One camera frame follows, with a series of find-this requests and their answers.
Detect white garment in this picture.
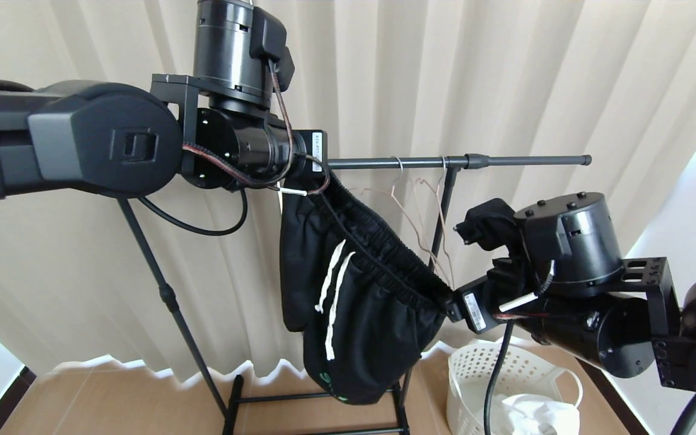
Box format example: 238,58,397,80
493,393,582,435

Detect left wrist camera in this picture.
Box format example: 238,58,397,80
268,45,296,92

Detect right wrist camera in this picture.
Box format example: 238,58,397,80
454,198,521,260

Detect black shorts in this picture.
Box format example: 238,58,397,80
279,171,454,405

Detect white laundry basket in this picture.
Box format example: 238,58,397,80
446,338,584,435

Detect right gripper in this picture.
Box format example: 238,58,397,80
443,259,657,379

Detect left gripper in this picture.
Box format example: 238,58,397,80
194,108,329,189

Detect pink clothes hanger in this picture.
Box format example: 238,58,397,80
348,157,453,289
413,157,456,289

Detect black clothes rack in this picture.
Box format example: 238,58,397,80
117,153,592,435

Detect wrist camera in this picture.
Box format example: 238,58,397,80
268,45,296,92
454,198,521,260

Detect beige curtain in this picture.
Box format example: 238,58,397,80
0,0,696,382

